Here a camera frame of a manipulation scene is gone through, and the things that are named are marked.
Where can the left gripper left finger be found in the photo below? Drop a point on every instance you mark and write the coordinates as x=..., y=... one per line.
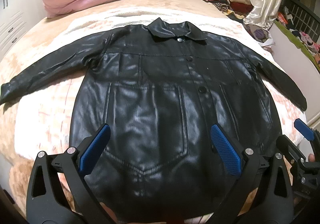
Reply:
x=57, y=191

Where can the beige bed sheet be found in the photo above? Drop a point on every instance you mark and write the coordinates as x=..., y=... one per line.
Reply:
x=57, y=32

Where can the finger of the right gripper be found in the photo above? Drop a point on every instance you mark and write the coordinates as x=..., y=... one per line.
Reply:
x=306, y=131
x=292, y=154

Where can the white peach patterned blanket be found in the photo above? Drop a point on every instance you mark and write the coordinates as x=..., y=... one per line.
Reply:
x=41, y=120

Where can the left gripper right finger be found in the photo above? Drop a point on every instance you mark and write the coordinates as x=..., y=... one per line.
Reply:
x=262, y=191

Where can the black leather jacket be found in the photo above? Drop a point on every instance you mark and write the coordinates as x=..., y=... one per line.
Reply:
x=161, y=88

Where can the basket of clothes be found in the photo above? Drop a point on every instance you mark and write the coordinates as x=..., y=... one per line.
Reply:
x=262, y=36

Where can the white wardrobe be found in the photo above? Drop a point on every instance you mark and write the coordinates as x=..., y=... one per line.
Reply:
x=17, y=18

